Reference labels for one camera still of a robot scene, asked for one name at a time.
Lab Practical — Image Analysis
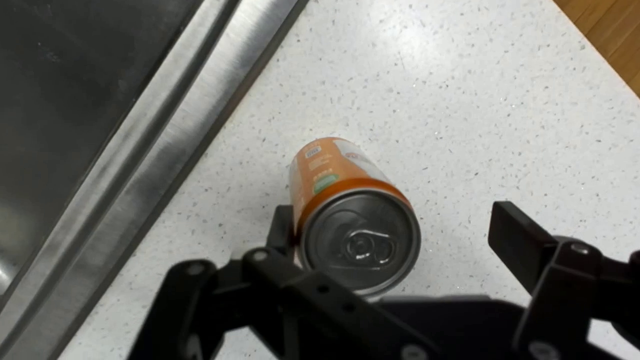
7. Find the stainless steel double sink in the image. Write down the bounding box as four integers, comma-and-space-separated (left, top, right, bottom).
0, 0, 312, 360

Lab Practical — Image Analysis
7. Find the orange soda can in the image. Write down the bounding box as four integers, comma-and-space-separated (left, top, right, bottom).
287, 136, 423, 301

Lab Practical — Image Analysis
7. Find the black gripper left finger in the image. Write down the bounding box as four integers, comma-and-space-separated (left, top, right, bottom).
125, 203, 444, 360

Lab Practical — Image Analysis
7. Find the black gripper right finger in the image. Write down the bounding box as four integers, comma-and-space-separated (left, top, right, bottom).
486, 198, 640, 360

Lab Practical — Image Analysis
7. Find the wooden drawer front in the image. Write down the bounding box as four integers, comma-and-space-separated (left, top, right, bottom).
552, 0, 640, 100

